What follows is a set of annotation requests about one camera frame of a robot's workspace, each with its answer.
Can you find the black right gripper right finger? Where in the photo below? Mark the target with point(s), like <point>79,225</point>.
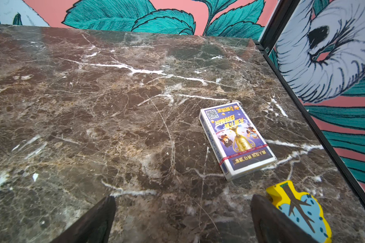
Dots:
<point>273,226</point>

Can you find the purple playing card box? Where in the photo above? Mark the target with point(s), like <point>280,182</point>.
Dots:
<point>238,145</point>

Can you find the black enclosure frame post right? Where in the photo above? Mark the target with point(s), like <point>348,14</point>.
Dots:
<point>317,49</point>

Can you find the yellow blue toy piece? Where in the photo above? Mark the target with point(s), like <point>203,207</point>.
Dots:
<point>301,208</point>

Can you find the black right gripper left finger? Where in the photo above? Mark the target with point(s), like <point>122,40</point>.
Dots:
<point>94,226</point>

